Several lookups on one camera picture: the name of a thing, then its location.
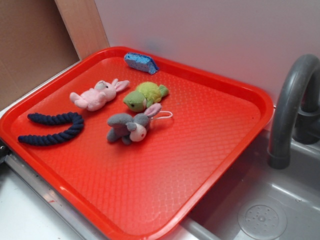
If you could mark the green plush turtle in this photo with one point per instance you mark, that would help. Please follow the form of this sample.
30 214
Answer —
145 95

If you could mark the gray plush donkey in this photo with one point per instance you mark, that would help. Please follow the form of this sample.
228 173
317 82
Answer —
134 128

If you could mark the blue sponge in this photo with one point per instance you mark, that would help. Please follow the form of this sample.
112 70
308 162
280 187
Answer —
141 62

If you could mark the pink plush bunny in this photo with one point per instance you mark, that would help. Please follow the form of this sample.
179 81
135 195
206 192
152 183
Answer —
97 97

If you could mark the red plastic tray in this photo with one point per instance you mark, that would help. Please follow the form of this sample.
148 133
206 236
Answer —
143 190

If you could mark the gray plastic sink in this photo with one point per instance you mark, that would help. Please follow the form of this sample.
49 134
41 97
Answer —
253 201

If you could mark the light wooden board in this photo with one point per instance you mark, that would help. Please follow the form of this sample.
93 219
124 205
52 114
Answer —
84 26

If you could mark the cardboard panel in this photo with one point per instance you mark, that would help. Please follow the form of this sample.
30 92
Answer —
34 46

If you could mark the gray plastic faucet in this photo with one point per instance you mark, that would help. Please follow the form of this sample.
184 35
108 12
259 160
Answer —
297 112

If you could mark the navy blue rope toy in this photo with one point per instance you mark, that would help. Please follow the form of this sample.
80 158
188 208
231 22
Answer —
73 118

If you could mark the metal rail edge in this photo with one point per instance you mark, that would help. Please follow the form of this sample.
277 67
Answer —
30 209

